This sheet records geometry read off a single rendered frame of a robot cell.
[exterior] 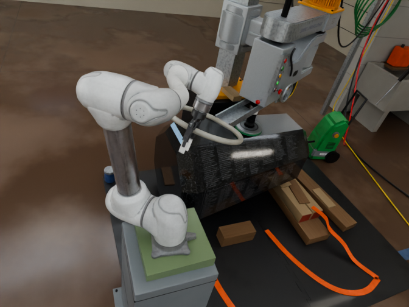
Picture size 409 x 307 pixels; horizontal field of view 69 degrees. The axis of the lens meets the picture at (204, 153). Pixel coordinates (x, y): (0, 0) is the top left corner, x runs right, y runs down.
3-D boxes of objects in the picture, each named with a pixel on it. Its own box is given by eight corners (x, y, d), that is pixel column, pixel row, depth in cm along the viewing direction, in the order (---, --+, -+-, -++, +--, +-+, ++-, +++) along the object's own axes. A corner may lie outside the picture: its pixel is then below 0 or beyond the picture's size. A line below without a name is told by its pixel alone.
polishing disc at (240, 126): (266, 127, 240) (266, 125, 239) (254, 137, 225) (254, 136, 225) (243, 116, 248) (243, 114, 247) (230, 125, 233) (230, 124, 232)
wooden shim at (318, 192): (311, 190, 310) (312, 189, 309) (318, 188, 314) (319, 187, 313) (328, 208, 293) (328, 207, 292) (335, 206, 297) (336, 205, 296)
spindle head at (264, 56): (260, 86, 244) (279, 30, 217) (285, 97, 236) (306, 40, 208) (237, 98, 220) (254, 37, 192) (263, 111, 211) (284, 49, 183)
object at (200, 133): (193, 108, 204) (195, 104, 203) (254, 142, 185) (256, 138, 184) (145, 105, 162) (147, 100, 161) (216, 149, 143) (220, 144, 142)
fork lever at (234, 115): (259, 91, 244) (261, 86, 241) (280, 102, 237) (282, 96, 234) (209, 119, 197) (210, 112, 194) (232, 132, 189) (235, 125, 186)
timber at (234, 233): (221, 247, 246) (224, 238, 239) (215, 235, 255) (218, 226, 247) (252, 240, 258) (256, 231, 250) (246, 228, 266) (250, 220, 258)
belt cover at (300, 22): (306, 21, 256) (314, 0, 246) (333, 31, 246) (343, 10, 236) (249, 39, 191) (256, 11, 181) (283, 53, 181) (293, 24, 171)
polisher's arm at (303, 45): (286, 76, 280) (306, 21, 250) (308, 86, 271) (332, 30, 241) (246, 98, 230) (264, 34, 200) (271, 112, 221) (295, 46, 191)
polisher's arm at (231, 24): (210, 36, 276) (215, 7, 260) (229, 30, 300) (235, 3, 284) (283, 65, 249) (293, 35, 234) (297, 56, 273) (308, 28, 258)
